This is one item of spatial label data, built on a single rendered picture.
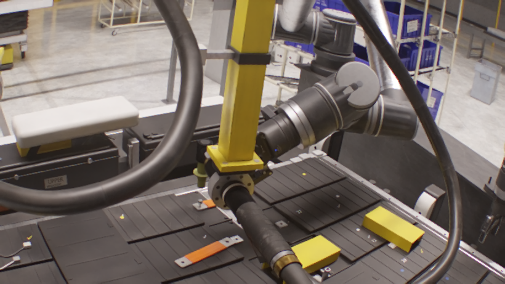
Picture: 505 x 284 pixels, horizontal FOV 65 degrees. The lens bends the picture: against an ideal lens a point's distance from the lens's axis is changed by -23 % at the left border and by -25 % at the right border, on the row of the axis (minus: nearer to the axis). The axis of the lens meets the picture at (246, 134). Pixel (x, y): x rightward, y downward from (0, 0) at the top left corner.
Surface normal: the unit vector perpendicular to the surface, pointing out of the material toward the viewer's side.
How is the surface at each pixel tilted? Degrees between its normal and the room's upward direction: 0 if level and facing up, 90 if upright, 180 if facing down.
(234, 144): 90
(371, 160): 90
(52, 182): 90
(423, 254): 0
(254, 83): 90
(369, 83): 54
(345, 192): 0
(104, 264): 0
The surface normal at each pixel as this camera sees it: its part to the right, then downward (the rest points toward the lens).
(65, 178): 0.61, 0.39
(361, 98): 0.04, -0.11
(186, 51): -0.22, -0.21
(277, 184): 0.12, -0.90
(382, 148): -0.88, 0.09
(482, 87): -0.65, 0.24
